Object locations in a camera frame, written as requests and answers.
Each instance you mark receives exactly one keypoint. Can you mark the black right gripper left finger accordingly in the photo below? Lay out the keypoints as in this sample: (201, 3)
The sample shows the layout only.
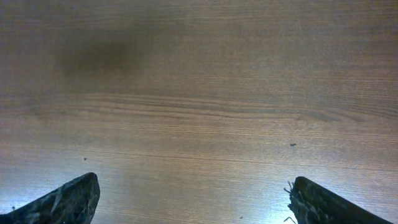
(74, 202)

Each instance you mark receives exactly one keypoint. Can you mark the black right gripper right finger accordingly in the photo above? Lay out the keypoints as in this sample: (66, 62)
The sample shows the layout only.
(311, 203)

